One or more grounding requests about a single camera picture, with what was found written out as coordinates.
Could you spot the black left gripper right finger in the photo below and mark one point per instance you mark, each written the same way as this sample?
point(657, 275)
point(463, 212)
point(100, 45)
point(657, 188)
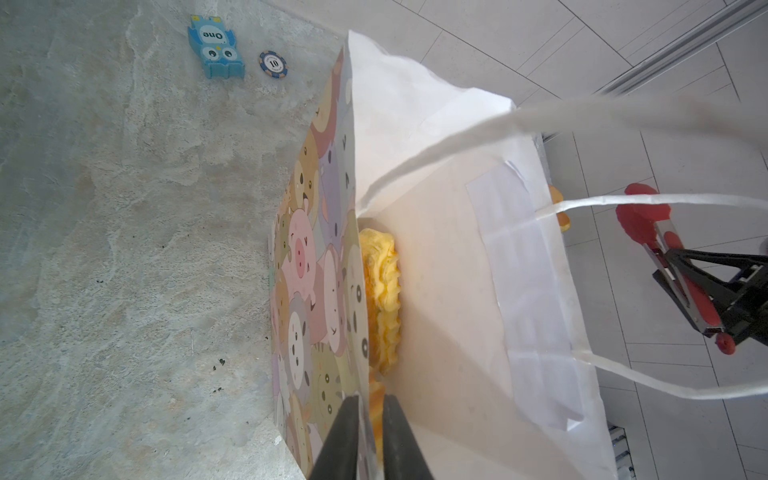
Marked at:
point(402, 456)

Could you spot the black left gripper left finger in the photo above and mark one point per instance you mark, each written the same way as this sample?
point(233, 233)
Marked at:
point(338, 457)

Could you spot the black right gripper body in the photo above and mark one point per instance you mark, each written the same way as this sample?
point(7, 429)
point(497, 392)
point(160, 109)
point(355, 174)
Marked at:
point(735, 283)

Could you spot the red kitchen tongs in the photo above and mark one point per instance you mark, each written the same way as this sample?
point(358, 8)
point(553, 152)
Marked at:
point(651, 227)

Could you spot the cartoon animal paper bag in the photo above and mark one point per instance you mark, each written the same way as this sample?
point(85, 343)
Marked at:
point(495, 373)

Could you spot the braided yellow fake bread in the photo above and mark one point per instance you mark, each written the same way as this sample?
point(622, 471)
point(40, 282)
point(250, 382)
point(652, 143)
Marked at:
point(382, 284)

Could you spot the ridged yellow fake bread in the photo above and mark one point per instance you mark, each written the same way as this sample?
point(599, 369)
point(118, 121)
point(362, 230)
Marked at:
point(376, 404)

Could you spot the blue poker chip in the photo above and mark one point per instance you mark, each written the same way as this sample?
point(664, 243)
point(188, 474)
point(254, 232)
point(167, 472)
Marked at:
point(273, 64)

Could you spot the blue owl toy block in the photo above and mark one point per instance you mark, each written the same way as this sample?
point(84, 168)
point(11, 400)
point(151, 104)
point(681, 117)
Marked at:
point(216, 47)

